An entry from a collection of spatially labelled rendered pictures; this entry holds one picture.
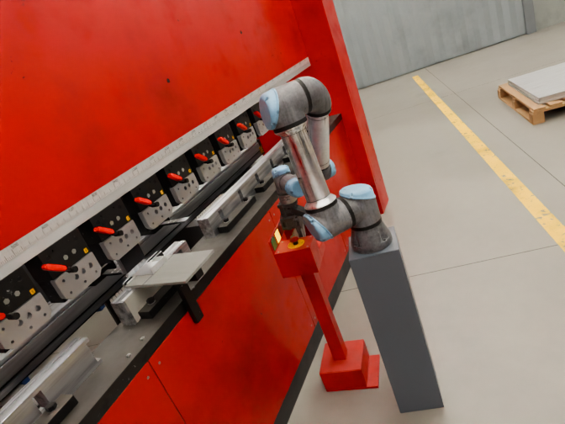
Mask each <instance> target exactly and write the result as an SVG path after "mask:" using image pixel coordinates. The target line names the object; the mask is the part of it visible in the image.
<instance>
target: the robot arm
mask: <svg viewBox="0 0 565 424"><path fill-rule="evenodd" d="M259 109H260V114H261V118H262V121H263V123H264V124H265V126H266V127H267V129H268V130H273V132H274V134H275V135H278V136H280V137H281V138H282V142H283V144H284V146H285V149H286V151H287V154H288V157H289V159H290V162H291V163H292V166H293V170H294V171H295V174H294V175H293V174H291V171H290V170H289V167H288V166H287V165H281V166H278V167H275V168H273V169H272V179H273V181H274V183H275V187H276V190H277V195H278V197H279V200H280V202H279V203H278V205H277V208H278V209H280V213H281V215H280V216H281V218H280V222H281V225H282V230H283V231H285V230H288V231H290V230H291V229H294V228H295V229H294V230H293V233H292V234H293V235H292V236H290V238H292V237H293V236H298V238H299V237H304V236H306V232H305V225H306V227H307V229H308V230H309V232H310V233H311V235H312V236H313V237H314V238H315V239H316V240H318V241H321V242H324V241H328V240H329V239H333V238H334V237H335V236H338V235H339V234H340V233H342V232H344V231H347V230H348V229H350V228H351V247H352V250H353V251H354V252H356V253H359V254H371V253H374V252H379V251H381V250H383V249H385V248H386V247H388V246H389V245H390V244H391V242H392V240H393V237H392V234H391V231H390V230H389V229H388V227H387V226H386V225H385V224H384V222H383V220H382V217H381V214H380V211H379V208H378V203H377V200H376V195H375V194H374V192H373V189H372V187H371V186H370V185H368V184H364V183H358V184H352V185H349V186H346V187H344V188H342V189H341V190H340V192H339V195H340V197H338V198H337V197H336V196H335V195H334V194H332V193H330V191H329V189H328V186H327V184H326V181H325V180H328V179H330V178H331V177H333V176H335V174H336V168H335V164H334V163H333V161H331V159H330V133H329V113H330V112H331V109H332V108H331V98H330V94H329V92H328V90H327V88H326V87H325V85H324V84H323V83H322V82H321V81H319V80H317V79H316V78H313V77H298V78H296V79H295V80H292V81H291V82H287V83H285V84H283V85H281V86H279V87H275V88H272V89H270V90H269V91H267V92H265V93H263V94H262V95H261V97H260V100H259ZM306 115H307V118H306ZM307 119H308V120H307ZM307 121H308V132H309V135H308V133H307V131H306V129H305V125H306V124H307ZM303 196H304V197H305V199H306V205H305V206H304V207H303V206H300V205H298V204H297V203H298V200H297V198H300V197H303Z"/></svg>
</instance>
